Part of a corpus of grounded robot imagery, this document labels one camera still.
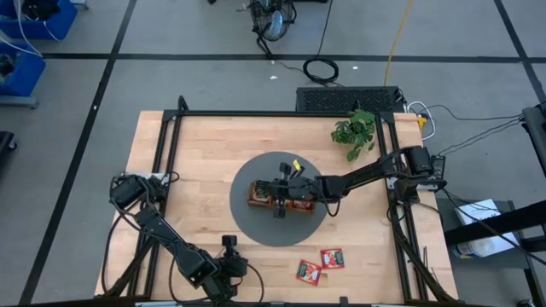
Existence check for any thin black floor cable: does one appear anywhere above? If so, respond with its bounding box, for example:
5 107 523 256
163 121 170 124
420 103 526 158

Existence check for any dark grey rolling cart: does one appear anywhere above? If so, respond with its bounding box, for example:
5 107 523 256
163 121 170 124
434 196 546 307

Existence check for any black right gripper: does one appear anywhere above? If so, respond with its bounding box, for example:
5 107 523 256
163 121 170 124
255 161 321 219

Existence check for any white booklet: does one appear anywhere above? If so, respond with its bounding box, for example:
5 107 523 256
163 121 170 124
450 198 520 260

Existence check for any green potted plant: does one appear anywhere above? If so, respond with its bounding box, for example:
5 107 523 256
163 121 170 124
330 108 377 162

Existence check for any grey bin stand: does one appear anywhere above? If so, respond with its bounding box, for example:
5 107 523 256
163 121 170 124
0 95 40 109

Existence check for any long white cable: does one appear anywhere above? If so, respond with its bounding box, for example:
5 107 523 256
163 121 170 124
0 0 46 57

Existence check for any black perforated computer case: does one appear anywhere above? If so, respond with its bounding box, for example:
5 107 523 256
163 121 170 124
294 85 407 114

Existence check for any black coiled cable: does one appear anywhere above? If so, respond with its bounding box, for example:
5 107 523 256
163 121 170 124
301 0 341 86

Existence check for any black aluminium table frame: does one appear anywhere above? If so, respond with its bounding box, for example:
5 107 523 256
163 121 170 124
94 95 460 306

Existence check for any yellow hanging cable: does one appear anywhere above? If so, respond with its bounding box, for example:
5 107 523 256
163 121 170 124
382 0 415 87

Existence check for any grey round woven placemat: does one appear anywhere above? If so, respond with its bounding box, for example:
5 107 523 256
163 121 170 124
229 151 328 247

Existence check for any black bundle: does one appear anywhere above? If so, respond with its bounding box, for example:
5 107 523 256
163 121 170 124
20 0 61 21

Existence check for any looped white power cable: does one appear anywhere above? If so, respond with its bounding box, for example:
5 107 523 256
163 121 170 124
406 100 438 142

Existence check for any blue plastic bin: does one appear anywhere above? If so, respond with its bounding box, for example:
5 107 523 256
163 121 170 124
0 0 79 42
0 41 47 97

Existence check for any brown wooden tea box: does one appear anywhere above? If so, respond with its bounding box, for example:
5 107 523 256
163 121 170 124
247 178 317 214

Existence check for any black floor fan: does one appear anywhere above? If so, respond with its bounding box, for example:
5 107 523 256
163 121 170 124
248 0 299 59

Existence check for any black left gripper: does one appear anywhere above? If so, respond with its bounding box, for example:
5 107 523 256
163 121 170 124
211 235 249 299

